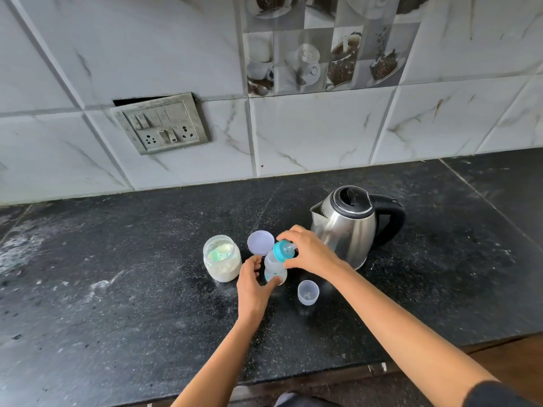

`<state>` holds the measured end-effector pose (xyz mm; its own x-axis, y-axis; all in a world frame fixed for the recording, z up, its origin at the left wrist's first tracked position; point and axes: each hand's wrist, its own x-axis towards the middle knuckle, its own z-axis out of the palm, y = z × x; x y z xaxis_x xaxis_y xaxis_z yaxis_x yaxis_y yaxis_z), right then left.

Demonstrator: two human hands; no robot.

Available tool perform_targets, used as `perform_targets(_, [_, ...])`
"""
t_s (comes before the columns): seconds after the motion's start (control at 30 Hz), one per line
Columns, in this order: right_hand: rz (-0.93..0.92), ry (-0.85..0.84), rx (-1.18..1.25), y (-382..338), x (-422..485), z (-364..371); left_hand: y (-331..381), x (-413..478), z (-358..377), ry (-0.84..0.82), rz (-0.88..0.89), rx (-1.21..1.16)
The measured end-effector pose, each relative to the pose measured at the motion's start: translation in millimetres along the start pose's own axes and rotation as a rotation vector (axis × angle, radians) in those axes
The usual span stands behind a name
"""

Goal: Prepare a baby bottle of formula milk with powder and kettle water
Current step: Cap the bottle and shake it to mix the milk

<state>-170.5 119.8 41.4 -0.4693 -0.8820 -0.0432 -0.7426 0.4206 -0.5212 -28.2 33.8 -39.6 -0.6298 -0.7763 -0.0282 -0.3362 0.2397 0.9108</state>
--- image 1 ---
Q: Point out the person's left hand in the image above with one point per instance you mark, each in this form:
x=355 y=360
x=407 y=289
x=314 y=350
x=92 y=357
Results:
x=250 y=296

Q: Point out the person's right hand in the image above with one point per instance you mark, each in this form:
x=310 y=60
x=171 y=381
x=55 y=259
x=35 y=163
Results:
x=316 y=256

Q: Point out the clear baby bottle blue print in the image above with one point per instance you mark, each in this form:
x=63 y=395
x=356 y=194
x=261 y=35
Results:
x=271 y=267

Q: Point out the teal bottle nipple collar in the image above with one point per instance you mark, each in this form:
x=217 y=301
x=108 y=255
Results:
x=280 y=251

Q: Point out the glass jar of white powder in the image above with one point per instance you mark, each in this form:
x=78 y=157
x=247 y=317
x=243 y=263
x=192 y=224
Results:
x=222 y=271

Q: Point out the clear bottle cap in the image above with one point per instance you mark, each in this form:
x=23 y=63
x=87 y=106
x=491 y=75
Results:
x=308 y=294

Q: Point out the teal measuring scoop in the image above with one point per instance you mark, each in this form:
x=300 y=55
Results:
x=220 y=253

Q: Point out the pale lavender jar lid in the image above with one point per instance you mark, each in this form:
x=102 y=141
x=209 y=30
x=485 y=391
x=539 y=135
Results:
x=259 y=242

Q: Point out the person's left forearm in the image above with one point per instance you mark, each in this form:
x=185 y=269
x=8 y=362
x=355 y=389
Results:
x=216 y=364

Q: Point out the person's right forearm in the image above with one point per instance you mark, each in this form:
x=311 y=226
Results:
x=407 y=334

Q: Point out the brown lower cabinet front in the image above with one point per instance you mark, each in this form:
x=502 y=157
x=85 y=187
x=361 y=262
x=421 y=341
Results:
x=509 y=356

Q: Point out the dark shirt sleeve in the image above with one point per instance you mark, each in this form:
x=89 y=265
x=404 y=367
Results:
x=500 y=396

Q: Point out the grey wall switch socket panel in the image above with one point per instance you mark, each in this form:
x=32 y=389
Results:
x=163 y=124

